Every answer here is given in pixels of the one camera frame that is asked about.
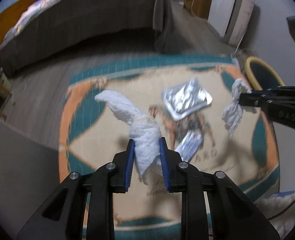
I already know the light blue printed blanket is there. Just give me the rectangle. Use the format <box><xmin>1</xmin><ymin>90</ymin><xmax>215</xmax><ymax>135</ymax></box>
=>
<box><xmin>4</xmin><ymin>0</ymin><xmax>95</xmax><ymax>44</ymax></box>

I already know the yellow-rimmed teal bin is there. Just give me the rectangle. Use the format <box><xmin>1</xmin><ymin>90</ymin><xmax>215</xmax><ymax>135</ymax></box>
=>
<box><xmin>245</xmin><ymin>56</ymin><xmax>285</xmax><ymax>92</ymax></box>

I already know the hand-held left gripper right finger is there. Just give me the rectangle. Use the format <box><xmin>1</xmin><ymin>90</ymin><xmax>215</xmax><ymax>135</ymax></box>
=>
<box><xmin>160</xmin><ymin>137</ymin><xmax>280</xmax><ymax>240</ymax></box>

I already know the large silver foil packet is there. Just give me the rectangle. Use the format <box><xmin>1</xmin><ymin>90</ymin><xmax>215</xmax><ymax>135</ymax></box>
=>
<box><xmin>162</xmin><ymin>79</ymin><xmax>212</xmax><ymax>121</ymax></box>

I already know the white tissue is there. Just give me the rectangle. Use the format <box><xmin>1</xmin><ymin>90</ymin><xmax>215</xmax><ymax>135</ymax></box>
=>
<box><xmin>222</xmin><ymin>78</ymin><xmax>257</xmax><ymax>139</ymax></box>

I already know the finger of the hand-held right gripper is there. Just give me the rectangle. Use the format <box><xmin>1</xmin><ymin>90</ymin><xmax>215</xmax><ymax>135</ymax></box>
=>
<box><xmin>239</xmin><ymin>94</ymin><xmax>295</xmax><ymax>133</ymax></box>
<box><xmin>251</xmin><ymin>86</ymin><xmax>295</xmax><ymax>101</ymax></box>

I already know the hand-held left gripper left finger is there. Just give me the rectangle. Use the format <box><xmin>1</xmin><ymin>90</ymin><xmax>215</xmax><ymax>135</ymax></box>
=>
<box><xmin>16</xmin><ymin>139</ymin><xmax>136</xmax><ymax>240</ymax></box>

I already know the bed with brown skirt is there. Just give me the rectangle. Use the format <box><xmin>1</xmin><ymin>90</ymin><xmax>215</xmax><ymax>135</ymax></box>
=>
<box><xmin>0</xmin><ymin>0</ymin><xmax>172</xmax><ymax>78</ymax></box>

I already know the small silver packet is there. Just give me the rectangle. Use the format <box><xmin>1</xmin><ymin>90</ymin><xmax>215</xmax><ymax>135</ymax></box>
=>
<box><xmin>175</xmin><ymin>131</ymin><xmax>205</xmax><ymax>162</ymax></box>

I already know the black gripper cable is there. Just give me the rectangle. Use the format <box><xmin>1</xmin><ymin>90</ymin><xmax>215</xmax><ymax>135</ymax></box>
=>
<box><xmin>265</xmin><ymin>186</ymin><xmax>295</xmax><ymax>221</ymax></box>

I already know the white paper towel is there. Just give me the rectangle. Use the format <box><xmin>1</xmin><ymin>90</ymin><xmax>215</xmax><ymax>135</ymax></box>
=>
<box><xmin>94</xmin><ymin>90</ymin><xmax>162</xmax><ymax>185</ymax></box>

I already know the white air purifier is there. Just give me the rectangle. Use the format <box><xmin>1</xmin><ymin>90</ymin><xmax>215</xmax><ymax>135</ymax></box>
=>
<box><xmin>207</xmin><ymin>0</ymin><xmax>256</xmax><ymax>47</ymax></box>

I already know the white power strip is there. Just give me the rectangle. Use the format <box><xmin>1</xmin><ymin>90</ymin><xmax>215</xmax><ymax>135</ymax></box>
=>
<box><xmin>231</xmin><ymin>52</ymin><xmax>241</xmax><ymax>67</ymax></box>

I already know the teal and orange patterned rug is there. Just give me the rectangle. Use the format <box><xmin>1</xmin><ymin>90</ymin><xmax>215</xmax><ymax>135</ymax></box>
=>
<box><xmin>58</xmin><ymin>53</ymin><xmax>281</xmax><ymax>231</ymax></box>

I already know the wooden cabinet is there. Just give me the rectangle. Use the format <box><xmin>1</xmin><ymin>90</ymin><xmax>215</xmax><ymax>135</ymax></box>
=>
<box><xmin>184</xmin><ymin>0</ymin><xmax>215</xmax><ymax>19</ymax></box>

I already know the wooden headboard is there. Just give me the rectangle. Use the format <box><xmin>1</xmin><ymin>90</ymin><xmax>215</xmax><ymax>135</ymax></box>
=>
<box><xmin>0</xmin><ymin>0</ymin><xmax>51</xmax><ymax>58</ymax></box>

